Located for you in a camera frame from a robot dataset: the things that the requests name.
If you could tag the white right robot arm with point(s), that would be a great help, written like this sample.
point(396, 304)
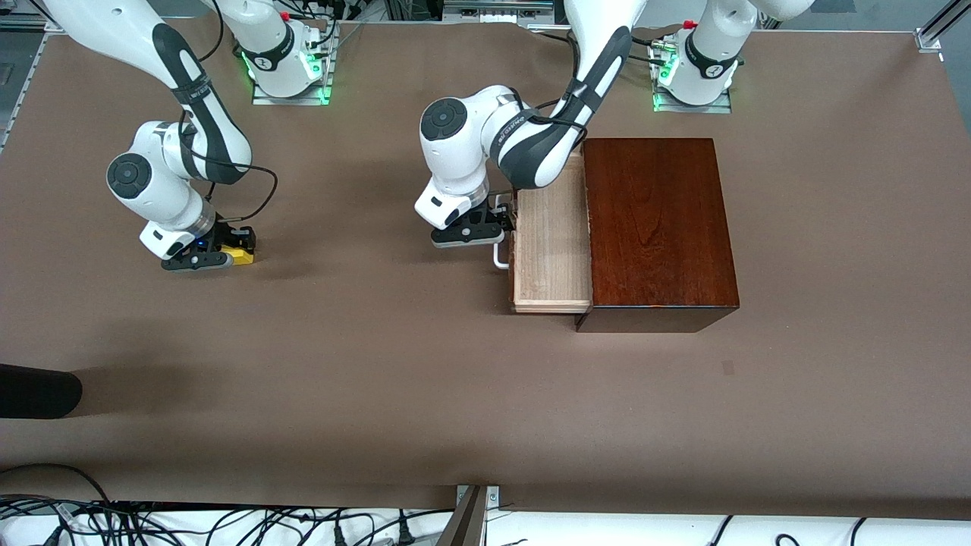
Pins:
point(152, 182)

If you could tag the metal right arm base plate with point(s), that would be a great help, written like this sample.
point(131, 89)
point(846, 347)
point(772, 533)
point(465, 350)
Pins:
point(288, 100)

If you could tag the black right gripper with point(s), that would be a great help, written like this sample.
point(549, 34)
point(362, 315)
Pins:
point(225, 234)

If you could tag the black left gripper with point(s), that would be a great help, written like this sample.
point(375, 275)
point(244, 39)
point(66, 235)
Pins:
point(489, 216)

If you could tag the black rounded object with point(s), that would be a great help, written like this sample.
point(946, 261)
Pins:
point(38, 390)

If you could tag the yellow block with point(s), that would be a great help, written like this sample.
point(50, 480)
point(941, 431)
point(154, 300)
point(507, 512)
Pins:
point(243, 258)

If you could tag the dark brown wooden cabinet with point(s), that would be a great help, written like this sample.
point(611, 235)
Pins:
point(660, 227)

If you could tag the grey metal box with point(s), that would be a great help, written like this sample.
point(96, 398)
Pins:
point(493, 11)

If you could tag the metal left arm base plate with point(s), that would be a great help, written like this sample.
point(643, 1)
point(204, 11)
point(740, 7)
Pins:
point(721, 108)

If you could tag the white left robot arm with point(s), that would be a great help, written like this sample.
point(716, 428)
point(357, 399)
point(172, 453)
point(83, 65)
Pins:
point(463, 144)

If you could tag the grey metal post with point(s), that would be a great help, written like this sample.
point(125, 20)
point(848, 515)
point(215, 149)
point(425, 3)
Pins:
point(464, 523)

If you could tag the brown table cover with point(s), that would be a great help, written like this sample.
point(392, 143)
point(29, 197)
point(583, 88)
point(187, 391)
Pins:
point(303, 341)

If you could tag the silver corner bracket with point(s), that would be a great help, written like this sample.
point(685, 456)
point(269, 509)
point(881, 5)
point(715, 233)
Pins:
point(493, 497)

